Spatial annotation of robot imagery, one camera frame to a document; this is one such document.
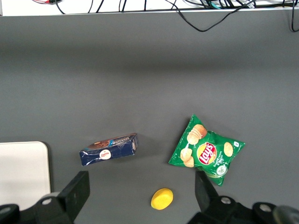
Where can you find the green Lays chips bag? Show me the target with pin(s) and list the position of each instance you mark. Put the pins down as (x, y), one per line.
(205, 149)

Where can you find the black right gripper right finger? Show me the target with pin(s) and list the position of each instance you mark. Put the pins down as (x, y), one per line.
(208, 200)

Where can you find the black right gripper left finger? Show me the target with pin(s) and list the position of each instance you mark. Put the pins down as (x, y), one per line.
(67, 200)

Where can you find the beige plastic tray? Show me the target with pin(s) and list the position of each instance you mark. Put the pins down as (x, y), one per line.
(21, 168)

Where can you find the yellow lemon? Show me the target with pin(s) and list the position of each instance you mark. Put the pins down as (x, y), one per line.
(161, 199)

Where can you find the blue cookie box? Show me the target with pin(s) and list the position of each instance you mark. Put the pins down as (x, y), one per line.
(116, 152)

